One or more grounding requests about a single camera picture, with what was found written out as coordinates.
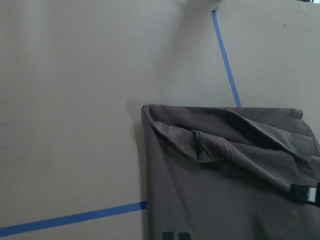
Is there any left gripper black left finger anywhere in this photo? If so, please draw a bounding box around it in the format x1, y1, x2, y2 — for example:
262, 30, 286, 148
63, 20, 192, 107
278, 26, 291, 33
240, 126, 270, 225
161, 231, 192, 240

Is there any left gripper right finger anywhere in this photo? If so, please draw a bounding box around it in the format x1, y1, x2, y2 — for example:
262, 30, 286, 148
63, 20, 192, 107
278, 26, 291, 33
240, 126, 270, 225
289, 183, 320, 207

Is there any brown t-shirt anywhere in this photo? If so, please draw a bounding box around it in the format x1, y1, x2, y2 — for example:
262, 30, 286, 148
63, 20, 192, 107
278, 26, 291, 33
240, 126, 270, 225
141, 104, 320, 240

